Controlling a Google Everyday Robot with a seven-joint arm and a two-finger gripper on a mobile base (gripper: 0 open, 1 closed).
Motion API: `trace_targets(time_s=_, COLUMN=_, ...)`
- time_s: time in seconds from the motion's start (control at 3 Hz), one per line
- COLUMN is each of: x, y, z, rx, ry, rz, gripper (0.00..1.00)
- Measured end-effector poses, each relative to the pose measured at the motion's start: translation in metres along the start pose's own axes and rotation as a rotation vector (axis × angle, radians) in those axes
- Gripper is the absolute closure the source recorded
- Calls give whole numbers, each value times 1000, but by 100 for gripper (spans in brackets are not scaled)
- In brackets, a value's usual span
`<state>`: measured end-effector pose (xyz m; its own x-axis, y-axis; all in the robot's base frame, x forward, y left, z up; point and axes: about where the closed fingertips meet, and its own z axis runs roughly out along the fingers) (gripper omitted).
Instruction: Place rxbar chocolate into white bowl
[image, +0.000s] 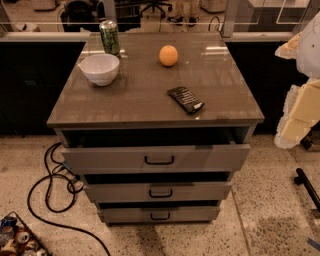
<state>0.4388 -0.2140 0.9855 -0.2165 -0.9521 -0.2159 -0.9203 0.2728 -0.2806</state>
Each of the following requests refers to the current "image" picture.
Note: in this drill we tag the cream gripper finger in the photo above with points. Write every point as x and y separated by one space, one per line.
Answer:
288 50
301 111

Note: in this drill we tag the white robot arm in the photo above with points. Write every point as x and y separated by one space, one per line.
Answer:
308 50

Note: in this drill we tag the white bowl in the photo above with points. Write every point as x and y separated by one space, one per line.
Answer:
100 69

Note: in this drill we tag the black floor bar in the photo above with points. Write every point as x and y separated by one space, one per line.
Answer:
302 179

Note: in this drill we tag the person's feet in shoes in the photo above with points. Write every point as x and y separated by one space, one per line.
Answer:
180 20

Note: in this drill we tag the top grey drawer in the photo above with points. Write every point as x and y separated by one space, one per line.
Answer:
156 159

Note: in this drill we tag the grey drawer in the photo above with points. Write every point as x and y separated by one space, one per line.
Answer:
156 192
159 215
156 159

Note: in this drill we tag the orange fruit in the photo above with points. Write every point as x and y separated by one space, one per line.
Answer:
168 55

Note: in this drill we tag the black office chair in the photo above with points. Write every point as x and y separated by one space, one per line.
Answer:
157 5

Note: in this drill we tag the bottom grey drawer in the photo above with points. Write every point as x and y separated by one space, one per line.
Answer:
159 215

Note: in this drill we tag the middle grey drawer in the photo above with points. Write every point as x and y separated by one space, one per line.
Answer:
156 192

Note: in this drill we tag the grey drawer cabinet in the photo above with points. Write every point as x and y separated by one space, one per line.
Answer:
136 111

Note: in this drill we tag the green drink can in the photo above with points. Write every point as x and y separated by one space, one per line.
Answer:
109 36

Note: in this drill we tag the tray of cans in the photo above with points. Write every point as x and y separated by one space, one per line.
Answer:
18 239

